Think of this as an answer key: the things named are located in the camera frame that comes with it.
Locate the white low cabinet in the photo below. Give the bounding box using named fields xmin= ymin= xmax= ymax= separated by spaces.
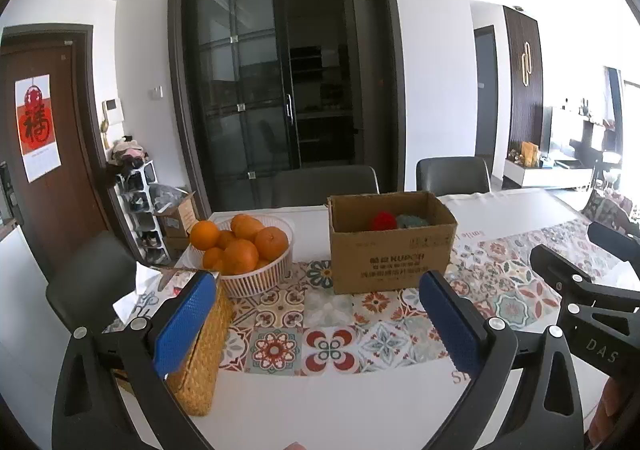
xmin=504 ymin=157 xmax=596 ymax=190

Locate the brown cardboard box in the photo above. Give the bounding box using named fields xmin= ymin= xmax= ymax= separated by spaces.
xmin=327 ymin=190 xmax=458 ymax=296

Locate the patterned cushion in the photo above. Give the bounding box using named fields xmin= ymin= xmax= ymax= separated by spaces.
xmin=582 ymin=190 xmax=626 ymax=231

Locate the person's right hand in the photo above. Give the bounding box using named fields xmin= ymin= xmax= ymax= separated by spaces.
xmin=592 ymin=377 xmax=628 ymax=436

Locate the small open cardboard box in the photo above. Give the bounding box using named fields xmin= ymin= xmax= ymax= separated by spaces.
xmin=150 ymin=183 xmax=198 ymax=238

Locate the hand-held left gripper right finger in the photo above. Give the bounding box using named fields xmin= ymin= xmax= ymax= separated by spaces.
xmin=419 ymin=270 xmax=586 ymax=450

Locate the tile-print tablecloth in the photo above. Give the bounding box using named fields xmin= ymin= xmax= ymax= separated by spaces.
xmin=115 ymin=187 xmax=640 ymax=450

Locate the dark grey chair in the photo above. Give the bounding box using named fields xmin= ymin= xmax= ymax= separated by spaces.
xmin=272 ymin=165 xmax=380 ymax=208
xmin=46 ymin=230 xmax=151 ymax=331
xmin=416 ymin=157 xmax=492 ymax=196

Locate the woven wicker tissue box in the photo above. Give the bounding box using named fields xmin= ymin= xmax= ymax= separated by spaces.
xmin=132 ymin=267 xmax=236 ymax=418

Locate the pile of oranges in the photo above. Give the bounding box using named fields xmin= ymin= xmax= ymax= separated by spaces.
xmin=189 ymin=213 xmax=290 ymax=276

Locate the white shoe rack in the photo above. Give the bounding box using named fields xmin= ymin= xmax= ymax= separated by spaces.
xmin=114 ymin=163 xmax=166 ymax=263

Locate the dark slatted wall panel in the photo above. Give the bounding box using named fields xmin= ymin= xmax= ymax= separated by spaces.
xmin=502 ymin=5 xmax=545 ymax=171

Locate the white slatted plastic basket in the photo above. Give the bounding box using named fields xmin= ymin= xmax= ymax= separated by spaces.
xmin=184 ymin=213 xmax=296 ymax=299

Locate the gold wall ornament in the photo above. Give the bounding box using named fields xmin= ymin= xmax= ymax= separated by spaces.
xmin=518 ymin=41 xmax=532 ymax=87

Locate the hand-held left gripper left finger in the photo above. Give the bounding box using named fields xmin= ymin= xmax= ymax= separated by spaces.
xmin=50 ymin=270 xmax=218 ymax=450

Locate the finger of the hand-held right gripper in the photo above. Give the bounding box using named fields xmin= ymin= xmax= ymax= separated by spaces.
xmin=587 ymin=221 xmax=640 ymax=263
xmin=530 ymin=244 xmax=640 ymax=315

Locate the white tissue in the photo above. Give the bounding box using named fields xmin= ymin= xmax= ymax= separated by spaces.
xmin=112 ymin=261 xmax=163 ymax=326

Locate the brown wooden door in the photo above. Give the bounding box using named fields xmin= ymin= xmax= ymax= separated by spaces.
xmin=0 ymin=24 xmax=113 ymax=276

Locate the pile of bags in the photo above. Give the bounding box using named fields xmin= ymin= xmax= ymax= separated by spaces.
xmin=105 ymin=134 xmax=151 ymax=176

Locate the dark interior door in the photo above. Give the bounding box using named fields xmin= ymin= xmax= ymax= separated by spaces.
xmin=472 ymin=25 xmax=501 ymax=161

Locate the white intercom panel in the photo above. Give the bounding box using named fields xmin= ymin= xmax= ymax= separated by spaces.
xmin=102 ymin=99 xmax=124 ymax=126

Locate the dark glass sliding door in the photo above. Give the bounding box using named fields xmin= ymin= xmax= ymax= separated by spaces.
xmin=167 ymin=0 xmax=407 ymax=213

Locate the red wall calendar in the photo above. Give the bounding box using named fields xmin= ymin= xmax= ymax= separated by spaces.
xmin=14 ymin=74 xmax=62 ymax=182

